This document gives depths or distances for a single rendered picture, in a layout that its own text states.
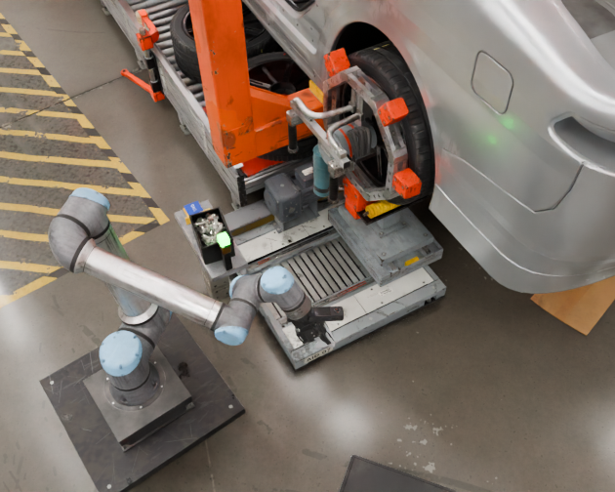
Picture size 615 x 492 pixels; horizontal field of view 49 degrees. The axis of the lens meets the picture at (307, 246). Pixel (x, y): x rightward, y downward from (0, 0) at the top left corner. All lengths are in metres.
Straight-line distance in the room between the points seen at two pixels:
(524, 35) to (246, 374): 1.88
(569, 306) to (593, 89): 1.74
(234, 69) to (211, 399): 1.33
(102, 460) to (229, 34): 1.69
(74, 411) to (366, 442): 1.19
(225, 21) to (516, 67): 1.20
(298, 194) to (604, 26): 1.54
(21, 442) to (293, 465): 1.16
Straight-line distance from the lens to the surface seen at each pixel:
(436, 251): 3.32
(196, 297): 2.03
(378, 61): 2.66
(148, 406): 2.66
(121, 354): 2.47
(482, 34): 2.11
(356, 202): 3.00
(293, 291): 2.02
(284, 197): 3.18
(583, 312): 3.49
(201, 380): 2.78
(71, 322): 3.44
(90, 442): 2.76
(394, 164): 2.59
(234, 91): 2.93
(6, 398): 3.34
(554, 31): 2.00
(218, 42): 2.77
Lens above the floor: 2.72
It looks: 51 degrees down
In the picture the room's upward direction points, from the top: 1 degrees counter-clockwise
